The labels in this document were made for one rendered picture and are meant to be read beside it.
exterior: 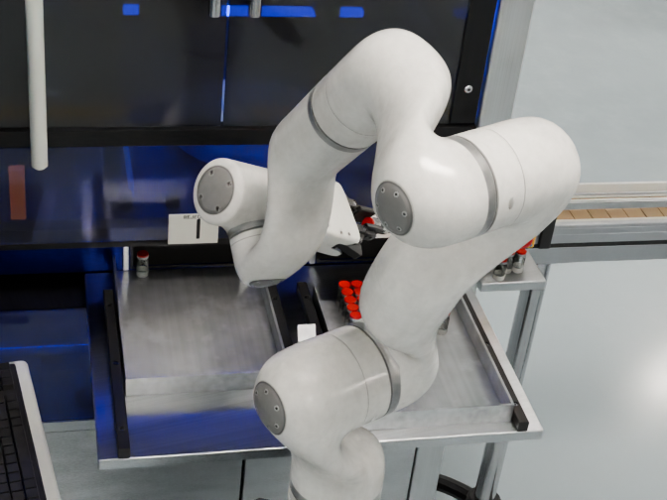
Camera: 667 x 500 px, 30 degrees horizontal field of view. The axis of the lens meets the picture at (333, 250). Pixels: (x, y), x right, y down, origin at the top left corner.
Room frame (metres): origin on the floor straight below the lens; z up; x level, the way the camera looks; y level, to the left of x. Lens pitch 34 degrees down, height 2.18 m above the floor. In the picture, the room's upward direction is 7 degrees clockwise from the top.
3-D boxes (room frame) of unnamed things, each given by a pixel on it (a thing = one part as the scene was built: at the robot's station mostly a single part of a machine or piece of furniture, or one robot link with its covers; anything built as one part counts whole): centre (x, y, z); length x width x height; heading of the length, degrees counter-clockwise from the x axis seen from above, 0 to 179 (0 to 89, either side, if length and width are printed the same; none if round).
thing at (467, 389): (1.66, -0.14, 0.90); 0.34 x 0.26 x 0.04; 15
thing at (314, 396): (1.15, -0.01, 1.16); 0.19 x 0.12 x 0.24; 130
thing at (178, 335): (1.68, 0.22, 0.90); 0.34 x 0.26 x 0.04; 16
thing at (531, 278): (1.99, -0.32, 0.87); 0.14 x 0.13 x 0.02; 16
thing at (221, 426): (1.65, 0.03, 0.87); 0.70 x 0.48 x 0.02; 106
